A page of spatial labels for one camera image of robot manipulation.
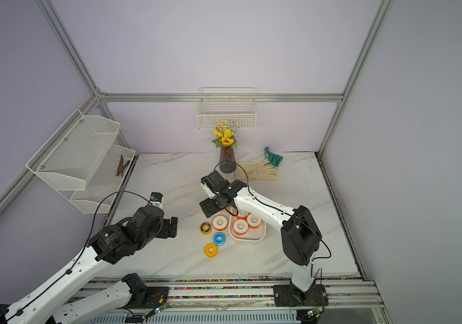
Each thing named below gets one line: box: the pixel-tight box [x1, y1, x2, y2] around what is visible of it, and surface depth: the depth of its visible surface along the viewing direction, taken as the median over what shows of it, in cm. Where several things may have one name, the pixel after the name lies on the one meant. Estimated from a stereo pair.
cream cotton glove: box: [235, 157, 278, 181], surface depth 114 cm
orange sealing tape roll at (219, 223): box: [212, 214, 228, 232], surface depth 93 cm
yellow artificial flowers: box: [211, 119, 243, 150], surface depth 97 cm
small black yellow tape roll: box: [199, 222, 213, 236], surface depth 92 cm
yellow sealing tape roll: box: [203, 243, 219, 259], surface depth 86 cm
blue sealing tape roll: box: [212, 232, 227, 247], surface depth 90 cm
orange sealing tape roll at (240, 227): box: [233, 218, 249, 236], surface depth 92 cm
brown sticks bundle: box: [115, 153, 131, 177], surface depth 98 cm
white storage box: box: [228, 205, 267, 242], surface depth 92 cm
